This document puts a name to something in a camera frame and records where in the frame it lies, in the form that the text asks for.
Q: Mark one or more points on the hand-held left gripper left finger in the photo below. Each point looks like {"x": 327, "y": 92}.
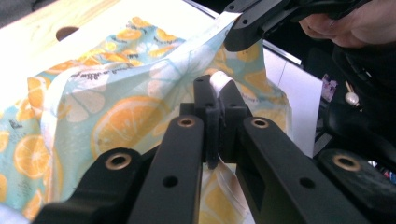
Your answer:
{"x": 211, "y": 124}

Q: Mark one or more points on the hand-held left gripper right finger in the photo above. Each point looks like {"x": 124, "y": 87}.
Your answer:
{"x": 233, "y": 124}

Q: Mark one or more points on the lemon print fabric bag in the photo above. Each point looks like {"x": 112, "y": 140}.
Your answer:
{"x": 124, "y": 118}

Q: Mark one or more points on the small purple packet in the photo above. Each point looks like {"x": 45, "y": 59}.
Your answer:
{"x": 329, "y": 87}

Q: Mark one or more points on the white round pendant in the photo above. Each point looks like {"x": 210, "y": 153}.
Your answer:
{"x": 352, "y": 98}

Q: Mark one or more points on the wooden table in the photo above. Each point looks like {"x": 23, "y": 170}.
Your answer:
{"x": 37, "y": 25}

